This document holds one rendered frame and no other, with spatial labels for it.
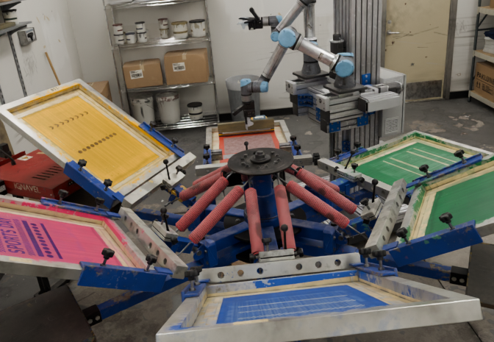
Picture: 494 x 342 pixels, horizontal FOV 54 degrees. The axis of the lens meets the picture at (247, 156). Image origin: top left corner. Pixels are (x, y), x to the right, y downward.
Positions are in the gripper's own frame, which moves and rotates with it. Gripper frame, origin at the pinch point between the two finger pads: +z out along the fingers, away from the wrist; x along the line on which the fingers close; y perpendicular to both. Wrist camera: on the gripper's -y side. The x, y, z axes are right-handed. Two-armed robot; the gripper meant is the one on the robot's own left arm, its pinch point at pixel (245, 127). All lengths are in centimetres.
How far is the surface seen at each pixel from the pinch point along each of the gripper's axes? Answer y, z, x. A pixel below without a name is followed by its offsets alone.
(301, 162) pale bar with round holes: 28, -1, -71
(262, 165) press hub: 0, -31, -137
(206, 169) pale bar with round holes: -27, -3, -73
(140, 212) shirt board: -64, 8, -96
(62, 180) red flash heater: -105, -10, -85
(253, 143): 3.4, 4.9, -19.1
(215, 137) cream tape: -23.0, 5.0, 0.0
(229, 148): -13.2, 4.9, -25.7
